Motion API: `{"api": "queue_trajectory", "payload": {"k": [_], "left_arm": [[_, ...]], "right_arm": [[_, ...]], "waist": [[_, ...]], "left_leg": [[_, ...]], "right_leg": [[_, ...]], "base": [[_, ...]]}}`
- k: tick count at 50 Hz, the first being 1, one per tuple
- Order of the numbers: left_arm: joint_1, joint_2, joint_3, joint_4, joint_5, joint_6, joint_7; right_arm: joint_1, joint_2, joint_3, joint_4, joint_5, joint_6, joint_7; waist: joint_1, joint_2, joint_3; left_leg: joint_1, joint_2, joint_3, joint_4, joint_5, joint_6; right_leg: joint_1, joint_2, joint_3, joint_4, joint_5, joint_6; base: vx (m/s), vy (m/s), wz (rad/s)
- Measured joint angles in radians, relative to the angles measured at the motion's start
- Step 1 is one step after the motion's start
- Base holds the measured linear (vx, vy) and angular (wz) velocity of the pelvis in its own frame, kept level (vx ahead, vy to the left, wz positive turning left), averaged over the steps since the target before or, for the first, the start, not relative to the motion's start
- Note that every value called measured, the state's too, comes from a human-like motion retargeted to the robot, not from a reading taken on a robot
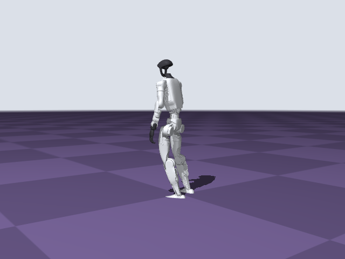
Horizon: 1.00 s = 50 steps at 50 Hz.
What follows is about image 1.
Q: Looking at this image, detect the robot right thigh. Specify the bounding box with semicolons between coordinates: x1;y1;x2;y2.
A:
170;124;185;165

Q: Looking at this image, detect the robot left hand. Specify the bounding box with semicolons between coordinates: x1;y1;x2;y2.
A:
149;123;157;144

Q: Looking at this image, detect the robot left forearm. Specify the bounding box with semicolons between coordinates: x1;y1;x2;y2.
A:
151;101;162;126

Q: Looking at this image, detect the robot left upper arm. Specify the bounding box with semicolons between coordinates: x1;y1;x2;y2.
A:
156;80;167;108

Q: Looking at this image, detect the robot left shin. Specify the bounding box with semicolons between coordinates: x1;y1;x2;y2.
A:
163;160;181;196

